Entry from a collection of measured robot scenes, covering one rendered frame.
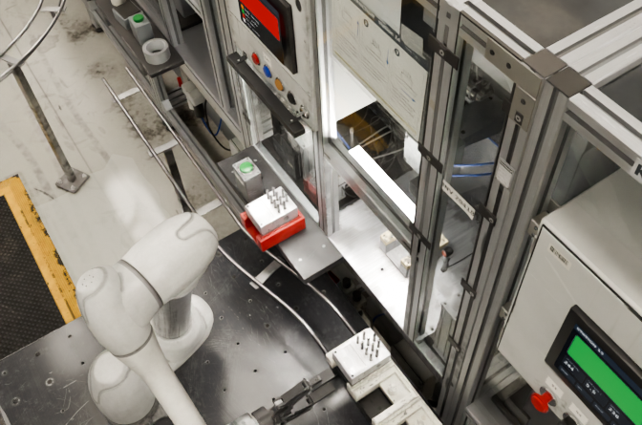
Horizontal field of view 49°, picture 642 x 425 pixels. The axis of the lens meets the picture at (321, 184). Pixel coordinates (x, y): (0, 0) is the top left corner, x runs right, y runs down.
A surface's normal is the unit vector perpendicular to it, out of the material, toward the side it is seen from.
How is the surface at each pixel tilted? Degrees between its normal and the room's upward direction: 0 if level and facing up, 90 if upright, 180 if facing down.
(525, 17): 0
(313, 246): 0
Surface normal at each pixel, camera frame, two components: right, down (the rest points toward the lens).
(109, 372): -0.11, -0.55
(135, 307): 0.57, 0.30
